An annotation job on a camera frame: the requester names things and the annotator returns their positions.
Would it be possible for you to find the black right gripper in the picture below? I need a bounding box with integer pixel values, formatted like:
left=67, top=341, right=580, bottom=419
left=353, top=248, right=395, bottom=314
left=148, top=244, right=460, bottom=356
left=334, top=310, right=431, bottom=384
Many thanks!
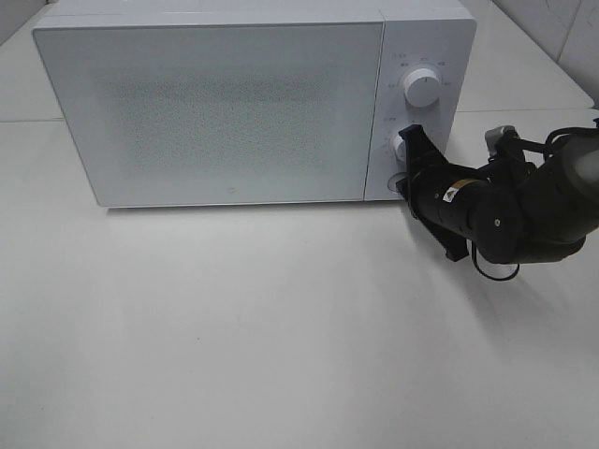
left=396, top=124, right=487, bottom=260

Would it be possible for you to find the white timer knob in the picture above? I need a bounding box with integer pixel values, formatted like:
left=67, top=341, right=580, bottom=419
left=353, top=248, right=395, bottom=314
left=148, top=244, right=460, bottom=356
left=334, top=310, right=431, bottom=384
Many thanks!
left=390, top=134, right=406, bottom=163

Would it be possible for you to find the white microwave door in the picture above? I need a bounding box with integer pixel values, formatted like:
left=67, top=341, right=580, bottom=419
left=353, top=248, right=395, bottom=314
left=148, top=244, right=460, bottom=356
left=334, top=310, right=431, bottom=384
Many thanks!
left=34, top=23, right=383, bottom=208

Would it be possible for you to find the upper white power knob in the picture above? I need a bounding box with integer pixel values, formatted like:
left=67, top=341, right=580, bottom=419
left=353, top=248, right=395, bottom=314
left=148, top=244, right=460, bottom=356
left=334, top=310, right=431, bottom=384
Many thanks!
left=402, top=67, right=441, bottom=108

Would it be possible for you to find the white microwave oven body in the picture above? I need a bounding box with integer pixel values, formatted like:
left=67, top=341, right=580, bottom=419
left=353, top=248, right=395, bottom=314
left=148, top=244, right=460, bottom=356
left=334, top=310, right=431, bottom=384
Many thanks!
left=32, top=1, right=476, bottom=202

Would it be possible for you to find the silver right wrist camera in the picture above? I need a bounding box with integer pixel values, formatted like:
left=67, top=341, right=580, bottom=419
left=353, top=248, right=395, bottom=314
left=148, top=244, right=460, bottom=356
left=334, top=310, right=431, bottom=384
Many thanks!
left=484, top=125, right=517, bottom=161

